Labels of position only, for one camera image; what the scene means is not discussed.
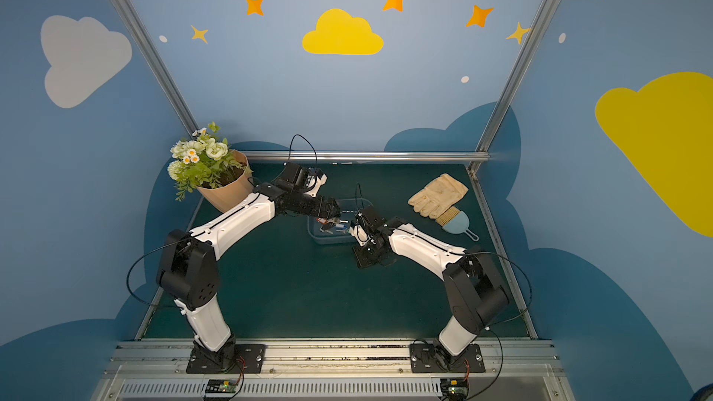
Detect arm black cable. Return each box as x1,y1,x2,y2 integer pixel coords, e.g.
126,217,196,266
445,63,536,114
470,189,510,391
355,182,534,401
125,133,319,308

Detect beige work glove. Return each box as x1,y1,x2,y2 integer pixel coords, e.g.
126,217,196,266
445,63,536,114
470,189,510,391
408,174,468,219

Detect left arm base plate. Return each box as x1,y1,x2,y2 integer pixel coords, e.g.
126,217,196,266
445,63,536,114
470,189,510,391
186,342,267,374

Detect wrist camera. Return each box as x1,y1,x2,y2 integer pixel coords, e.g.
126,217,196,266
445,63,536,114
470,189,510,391
301,168,327,198
349,222,369,246

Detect translucent blue storage box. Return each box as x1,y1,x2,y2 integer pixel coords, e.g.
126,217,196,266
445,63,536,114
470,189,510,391
307,197,372,245

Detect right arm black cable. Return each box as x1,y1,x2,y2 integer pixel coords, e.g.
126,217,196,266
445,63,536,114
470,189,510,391
355,182,534,401

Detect right controller board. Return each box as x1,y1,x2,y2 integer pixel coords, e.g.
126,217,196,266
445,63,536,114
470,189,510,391
439,378,469,401

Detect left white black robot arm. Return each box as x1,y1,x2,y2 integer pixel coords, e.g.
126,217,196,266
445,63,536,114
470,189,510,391
156,162,341,373

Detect white artificial flowers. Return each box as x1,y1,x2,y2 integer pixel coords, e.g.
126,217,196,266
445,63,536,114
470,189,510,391
166,123,252,202

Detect controller board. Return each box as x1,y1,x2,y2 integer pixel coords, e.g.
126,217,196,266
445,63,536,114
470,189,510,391
204,379,242,399
439,378,469,401

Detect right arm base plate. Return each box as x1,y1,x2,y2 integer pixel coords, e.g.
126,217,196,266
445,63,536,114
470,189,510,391
408,341,486,373

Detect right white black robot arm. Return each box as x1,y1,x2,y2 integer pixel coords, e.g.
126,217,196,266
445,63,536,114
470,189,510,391
349,206,512,369

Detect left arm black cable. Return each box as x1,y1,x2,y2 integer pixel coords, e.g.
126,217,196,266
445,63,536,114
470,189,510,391
125,133,319,308

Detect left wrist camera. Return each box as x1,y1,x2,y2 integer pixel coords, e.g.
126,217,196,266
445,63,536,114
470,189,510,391
301,168,327,198

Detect left controller board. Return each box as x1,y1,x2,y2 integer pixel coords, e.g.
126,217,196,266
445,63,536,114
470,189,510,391
204,379,242,399

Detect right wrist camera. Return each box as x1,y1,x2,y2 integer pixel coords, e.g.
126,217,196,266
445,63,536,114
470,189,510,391
349,222,369,246

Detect key with red tag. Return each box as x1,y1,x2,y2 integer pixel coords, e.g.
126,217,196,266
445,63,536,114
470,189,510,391
319,222,340,234

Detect terracotta flower pot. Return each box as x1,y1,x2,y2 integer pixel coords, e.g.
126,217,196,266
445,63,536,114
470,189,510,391
198,150,254,213

